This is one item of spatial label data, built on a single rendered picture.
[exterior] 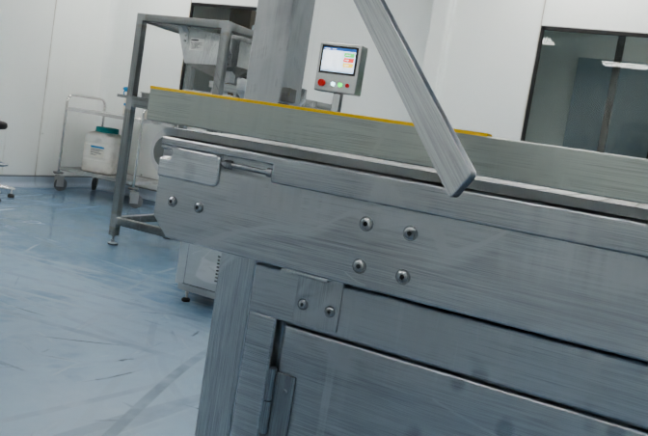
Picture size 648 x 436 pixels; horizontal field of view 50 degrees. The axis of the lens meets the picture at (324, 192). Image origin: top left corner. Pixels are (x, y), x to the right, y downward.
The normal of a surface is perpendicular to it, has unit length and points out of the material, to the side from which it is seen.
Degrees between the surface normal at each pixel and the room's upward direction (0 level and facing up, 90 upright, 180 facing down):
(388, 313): 90
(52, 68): 90
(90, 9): 90
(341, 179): 90
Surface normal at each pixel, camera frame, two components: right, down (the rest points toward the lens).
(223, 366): -0.44, 0.01
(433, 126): -0.84, -0.15
